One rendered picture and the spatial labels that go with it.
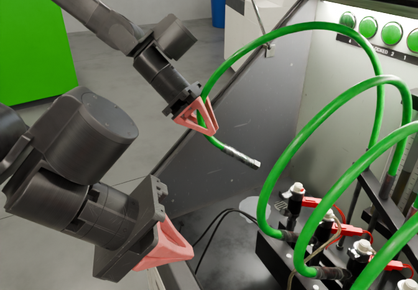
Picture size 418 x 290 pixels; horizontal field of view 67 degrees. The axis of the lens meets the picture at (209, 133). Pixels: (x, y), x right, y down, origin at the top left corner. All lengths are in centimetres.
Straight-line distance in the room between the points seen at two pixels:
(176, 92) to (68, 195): 35
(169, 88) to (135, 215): 33
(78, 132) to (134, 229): 12
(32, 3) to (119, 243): 340
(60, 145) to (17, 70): 349
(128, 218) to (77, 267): 172
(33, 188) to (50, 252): 188
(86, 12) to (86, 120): 42
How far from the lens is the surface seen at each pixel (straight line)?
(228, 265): 89
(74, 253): 211
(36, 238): 229
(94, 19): 65
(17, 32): 367
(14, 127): 34
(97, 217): 32
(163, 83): 61
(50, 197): 31
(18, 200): 31
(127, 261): 35
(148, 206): 33
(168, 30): 62
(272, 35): 58
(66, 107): 28
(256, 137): 98
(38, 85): 383
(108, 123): 27
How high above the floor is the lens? 155
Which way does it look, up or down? 31 degrees down
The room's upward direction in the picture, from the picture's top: straight up
